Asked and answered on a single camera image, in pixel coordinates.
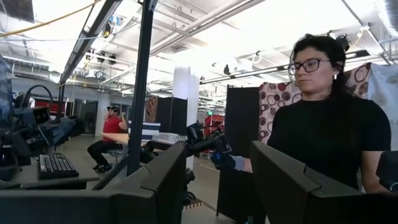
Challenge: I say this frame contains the black cabinet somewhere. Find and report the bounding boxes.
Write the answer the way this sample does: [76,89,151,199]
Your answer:
[155,96,188,136]

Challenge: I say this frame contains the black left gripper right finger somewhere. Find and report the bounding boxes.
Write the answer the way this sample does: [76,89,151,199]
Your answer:
[249,140,398,224]

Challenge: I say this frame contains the black room divider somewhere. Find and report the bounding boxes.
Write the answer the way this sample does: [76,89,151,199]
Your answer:
[216,86,268,224]

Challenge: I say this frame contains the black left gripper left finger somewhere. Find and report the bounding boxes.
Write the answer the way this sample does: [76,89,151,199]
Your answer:
[0,141,188,224]

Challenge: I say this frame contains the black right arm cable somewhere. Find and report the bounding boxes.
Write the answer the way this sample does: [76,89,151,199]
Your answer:
[20,85,54,110]

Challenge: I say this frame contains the gray desk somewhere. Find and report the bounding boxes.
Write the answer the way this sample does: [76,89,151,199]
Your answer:
[0,155,101,191]

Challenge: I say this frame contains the white curtain red circles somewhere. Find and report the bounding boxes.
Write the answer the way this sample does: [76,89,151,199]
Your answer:
[258,62,373,146]

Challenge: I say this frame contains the pale blue curtain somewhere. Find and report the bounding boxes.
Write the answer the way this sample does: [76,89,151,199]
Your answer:
[368,63,398,150]

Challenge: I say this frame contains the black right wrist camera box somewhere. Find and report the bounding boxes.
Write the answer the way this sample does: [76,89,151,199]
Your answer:
[30,106,52,126]

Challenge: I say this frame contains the black metal rig frame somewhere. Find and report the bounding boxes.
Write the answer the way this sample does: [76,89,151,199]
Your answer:
[93,0,159,191]

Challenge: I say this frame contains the person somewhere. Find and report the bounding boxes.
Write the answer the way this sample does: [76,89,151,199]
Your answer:
[211,33,392,195]
[86,105,129,174]

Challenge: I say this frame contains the person's hand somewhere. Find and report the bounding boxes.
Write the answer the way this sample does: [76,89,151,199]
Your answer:
[210,151,246,172]

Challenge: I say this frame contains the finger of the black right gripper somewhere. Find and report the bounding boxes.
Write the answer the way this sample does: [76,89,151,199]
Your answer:
[70,116,85,138]
[46,117,78,146]

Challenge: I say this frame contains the black keyboard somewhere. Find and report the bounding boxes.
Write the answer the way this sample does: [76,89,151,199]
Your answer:
[37,153,80,180]

